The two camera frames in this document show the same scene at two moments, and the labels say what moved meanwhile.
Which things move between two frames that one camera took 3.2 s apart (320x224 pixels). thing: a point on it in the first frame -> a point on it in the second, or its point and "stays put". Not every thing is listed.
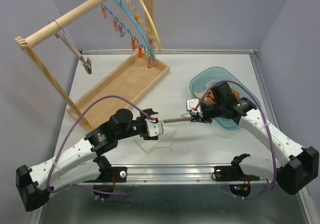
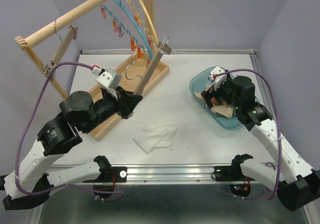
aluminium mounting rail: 173,174 stays put
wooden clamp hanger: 86,62 -> 47,67
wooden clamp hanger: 178,119 -> 162,49
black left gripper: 145,113 -> 128,102
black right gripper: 204,119 -> 208,94
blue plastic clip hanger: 124,29 stays put
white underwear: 164,140 stays put
